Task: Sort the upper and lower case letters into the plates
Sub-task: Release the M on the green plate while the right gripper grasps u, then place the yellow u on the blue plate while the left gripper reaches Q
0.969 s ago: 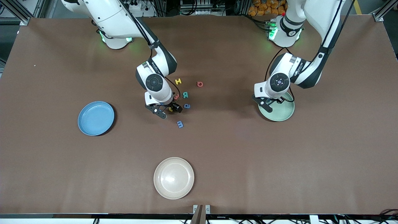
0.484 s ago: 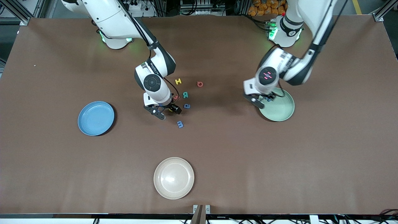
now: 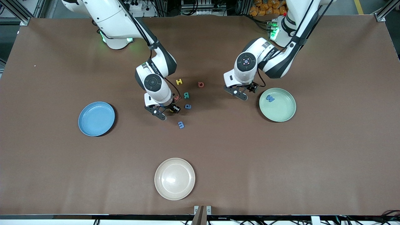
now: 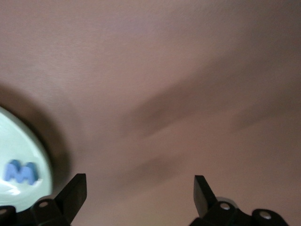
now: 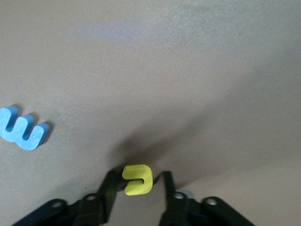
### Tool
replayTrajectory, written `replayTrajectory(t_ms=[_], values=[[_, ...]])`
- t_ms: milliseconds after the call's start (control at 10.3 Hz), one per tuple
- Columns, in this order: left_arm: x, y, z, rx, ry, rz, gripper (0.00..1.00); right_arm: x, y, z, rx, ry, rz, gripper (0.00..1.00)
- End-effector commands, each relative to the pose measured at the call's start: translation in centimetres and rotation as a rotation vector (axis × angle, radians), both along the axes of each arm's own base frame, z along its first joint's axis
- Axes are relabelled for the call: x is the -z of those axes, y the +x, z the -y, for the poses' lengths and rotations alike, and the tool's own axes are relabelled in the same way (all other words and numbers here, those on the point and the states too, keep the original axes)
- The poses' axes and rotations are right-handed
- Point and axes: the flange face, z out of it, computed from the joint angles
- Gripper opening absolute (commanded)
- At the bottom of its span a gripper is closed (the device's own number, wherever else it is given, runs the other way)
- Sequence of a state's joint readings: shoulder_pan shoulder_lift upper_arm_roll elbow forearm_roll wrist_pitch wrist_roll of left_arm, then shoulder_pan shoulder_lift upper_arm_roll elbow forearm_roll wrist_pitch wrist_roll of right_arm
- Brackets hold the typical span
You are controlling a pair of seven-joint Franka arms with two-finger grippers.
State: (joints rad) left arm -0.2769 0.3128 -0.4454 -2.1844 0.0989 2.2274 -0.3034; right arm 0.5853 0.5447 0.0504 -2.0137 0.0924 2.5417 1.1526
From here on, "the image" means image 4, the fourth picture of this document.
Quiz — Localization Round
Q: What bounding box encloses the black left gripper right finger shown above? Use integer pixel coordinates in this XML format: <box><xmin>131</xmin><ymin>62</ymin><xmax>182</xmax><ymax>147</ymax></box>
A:
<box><xmin>188</xmin><ymin>174</ymin><xmax>253</xmax><ymax>226</ymax></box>

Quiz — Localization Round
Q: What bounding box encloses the light green round plate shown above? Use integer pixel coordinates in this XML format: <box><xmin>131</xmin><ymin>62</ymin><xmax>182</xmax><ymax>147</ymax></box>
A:
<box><xmin>0</xmin><ymin>105</ymin><xmax>54</xmax><ymax>212</ymax></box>

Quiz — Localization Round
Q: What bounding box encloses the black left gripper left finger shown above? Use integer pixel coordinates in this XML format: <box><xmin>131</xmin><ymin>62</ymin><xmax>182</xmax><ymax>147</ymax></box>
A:
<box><xmin>30</xmin><ymin>173</ymin><xmax>87</xmax><ymax>226</ymax></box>

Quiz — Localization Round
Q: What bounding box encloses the blue foam capital M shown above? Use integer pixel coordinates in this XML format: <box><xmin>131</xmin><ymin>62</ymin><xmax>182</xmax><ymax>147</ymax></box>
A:
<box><xmin>4</xmin><ymin>159</ymin><xmax>40</xmax><ymax>186</ymax></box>

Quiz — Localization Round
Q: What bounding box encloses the brown table mat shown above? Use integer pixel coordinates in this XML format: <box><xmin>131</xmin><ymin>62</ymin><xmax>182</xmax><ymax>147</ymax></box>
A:
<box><xmin>0</xmin><ymin>0</ymin><xmax>301</xmax><ymax>226</ymax></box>

